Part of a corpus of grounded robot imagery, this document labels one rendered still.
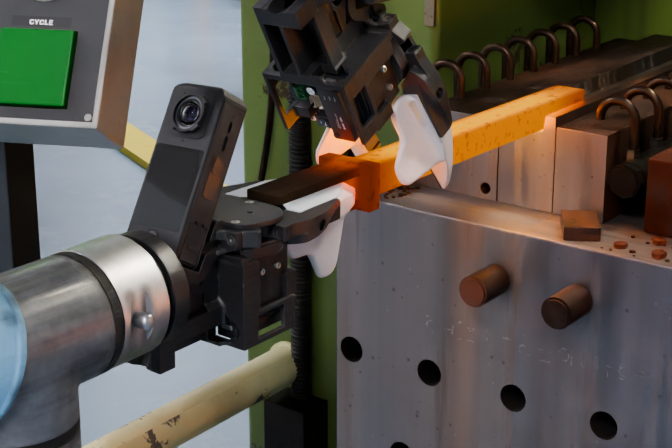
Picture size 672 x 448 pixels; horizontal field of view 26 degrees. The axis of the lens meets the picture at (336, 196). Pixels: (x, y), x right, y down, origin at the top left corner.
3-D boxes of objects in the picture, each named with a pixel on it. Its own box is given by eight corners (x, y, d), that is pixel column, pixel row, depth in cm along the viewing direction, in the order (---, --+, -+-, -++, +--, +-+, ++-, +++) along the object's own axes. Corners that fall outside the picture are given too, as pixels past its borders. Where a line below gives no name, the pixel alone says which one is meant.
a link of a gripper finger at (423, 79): (407, 141, 106) (350, 48, 102) (419, 125, 107) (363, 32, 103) (456, 139, 103) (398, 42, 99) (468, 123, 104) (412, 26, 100)
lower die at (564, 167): (602, 224, 122) (608, 126, 119) (405, 182, 133) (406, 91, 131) (785, 121, 154) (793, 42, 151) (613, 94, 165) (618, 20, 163)
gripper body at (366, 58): (284, 135, 103) (227, 0, 96) (348, 59, 108) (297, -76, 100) (372, 153, 99) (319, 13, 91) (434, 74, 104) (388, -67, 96)
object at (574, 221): (600, 241, 118) (601, 227, 117) (563, 240, 118) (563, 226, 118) (596, 224, 122) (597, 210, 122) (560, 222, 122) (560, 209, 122)
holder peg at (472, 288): (485, 311, 119) (486, 280, 118) (457, 304, 121) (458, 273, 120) (510, 297, 122) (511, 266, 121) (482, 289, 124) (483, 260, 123)
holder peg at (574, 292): (569, 333, 115) (570, 302, 114) (539, 325, 116) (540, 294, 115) (592, 318, 118) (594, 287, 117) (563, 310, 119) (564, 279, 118)
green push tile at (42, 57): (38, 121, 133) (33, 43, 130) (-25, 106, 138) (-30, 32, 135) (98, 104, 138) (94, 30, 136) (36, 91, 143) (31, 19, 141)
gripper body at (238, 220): (218, 298, 101) (91, 353, 92) (216, 179, 98) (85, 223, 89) (305, 324, 96) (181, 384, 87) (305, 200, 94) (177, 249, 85)
